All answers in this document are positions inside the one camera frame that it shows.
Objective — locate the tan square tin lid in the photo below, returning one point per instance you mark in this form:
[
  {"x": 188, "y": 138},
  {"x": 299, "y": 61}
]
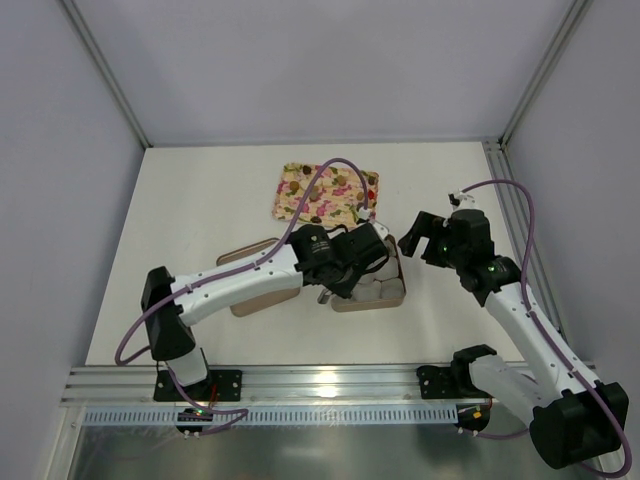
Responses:
[{"x": 264, "y": 301}]

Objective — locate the floral pattern tray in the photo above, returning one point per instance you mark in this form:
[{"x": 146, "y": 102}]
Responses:
[{"x": 336, "y": 197}]

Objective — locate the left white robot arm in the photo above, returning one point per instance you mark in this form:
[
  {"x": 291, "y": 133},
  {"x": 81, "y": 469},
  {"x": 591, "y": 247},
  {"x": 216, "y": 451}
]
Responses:
[{"x": 172, "y": 305}]

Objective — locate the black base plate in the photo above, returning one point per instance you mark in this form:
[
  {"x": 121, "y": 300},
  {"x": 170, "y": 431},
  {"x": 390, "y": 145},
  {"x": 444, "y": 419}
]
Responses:
[
  {"x": 221, "y": 385},
  {"x": 448, "y": 382}
]

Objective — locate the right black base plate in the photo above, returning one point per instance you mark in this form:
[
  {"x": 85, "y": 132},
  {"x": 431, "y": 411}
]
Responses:
[{"x": 448, "y": 382}]

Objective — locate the aluminium rail frame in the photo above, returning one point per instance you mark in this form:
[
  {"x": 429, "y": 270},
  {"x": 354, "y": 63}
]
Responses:
[{"x": 260, "y": 385}]

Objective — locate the tan square tin box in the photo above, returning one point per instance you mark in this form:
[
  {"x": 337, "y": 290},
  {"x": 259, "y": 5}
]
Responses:
[{"x": 383, "y": 289}]

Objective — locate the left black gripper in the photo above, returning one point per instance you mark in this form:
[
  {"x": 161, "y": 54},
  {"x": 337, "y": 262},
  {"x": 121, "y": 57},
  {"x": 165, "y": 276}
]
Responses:
[{"x": 367, "y": 245}]

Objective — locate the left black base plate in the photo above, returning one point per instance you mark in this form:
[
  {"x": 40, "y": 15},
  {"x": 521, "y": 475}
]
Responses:
[{"x": 221, "y": 385}]

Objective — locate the slotted grey cable duct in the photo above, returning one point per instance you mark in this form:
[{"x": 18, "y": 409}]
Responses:
[{"x": 296, "y": 415}]

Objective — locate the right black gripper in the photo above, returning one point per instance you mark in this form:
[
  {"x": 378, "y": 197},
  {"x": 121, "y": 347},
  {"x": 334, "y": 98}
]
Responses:
[{"x": 430, "y": 239}]

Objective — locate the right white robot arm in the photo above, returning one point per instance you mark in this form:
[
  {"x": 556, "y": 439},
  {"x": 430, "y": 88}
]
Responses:
[{"x": 570, "y": 414}]

